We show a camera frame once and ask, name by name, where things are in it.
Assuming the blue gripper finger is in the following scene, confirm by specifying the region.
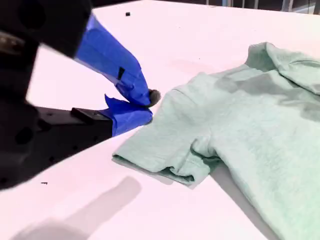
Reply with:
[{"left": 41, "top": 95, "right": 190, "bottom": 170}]
[
  {"left": 37, "top": 0, "right": 162, "bottom": 109},
  {"left": 26, "top": 93, "right": 154, "bottom": 178}
]

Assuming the pale green T-shirt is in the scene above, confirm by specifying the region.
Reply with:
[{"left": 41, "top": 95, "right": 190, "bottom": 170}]
[{"left": 111, "top": 41, "right": 320, "bottom": 240}]

